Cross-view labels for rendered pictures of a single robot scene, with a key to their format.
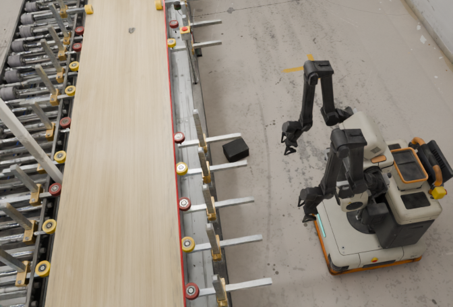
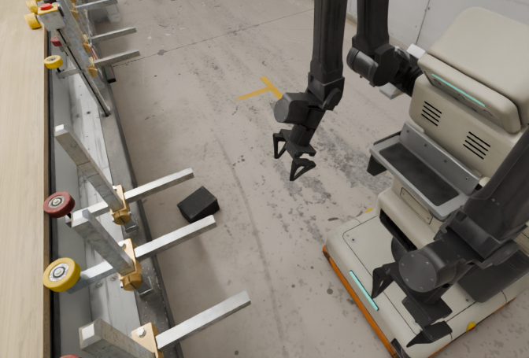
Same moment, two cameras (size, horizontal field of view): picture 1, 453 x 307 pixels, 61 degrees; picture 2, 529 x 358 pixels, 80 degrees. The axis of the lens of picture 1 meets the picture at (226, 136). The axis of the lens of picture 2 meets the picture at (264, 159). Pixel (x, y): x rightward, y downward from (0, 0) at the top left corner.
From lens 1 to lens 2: 1.47 m
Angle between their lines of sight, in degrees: 14
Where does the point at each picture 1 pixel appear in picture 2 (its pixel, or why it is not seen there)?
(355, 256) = not seen: hidden behind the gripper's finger
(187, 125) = not seen: hidden behind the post
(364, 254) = (453, 322)
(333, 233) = (389, 299)
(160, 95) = (24, 136)
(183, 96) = (91, 140)
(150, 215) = not seen: outside the picture
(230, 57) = (169, 97)
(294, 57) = (246, 83)
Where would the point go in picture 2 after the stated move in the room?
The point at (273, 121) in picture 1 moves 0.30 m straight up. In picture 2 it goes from (241, 157) to (235, 127)
